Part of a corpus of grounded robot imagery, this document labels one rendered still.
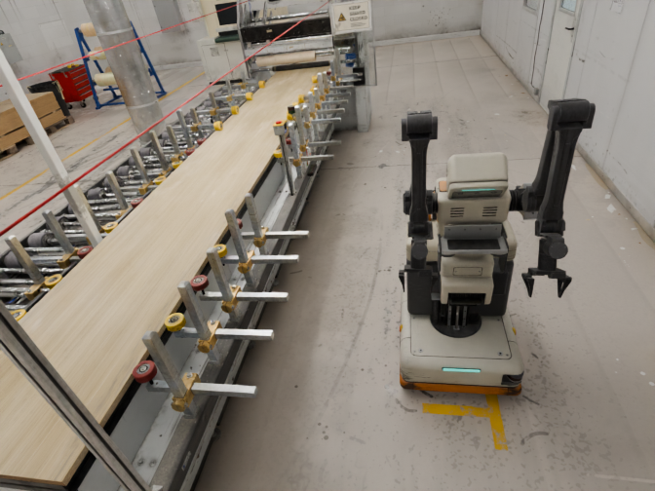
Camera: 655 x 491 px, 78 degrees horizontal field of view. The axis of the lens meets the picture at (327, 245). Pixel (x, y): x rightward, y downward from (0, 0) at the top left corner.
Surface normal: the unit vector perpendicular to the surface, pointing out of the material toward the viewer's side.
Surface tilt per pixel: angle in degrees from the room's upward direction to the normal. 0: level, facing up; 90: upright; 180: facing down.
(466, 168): 42
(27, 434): 0
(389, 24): 90
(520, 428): 0
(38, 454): 0
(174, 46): 90
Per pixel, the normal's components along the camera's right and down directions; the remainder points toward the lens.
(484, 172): -0.20, -0.21
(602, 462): -0.13, -0.81
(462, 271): -0.14, 0.69
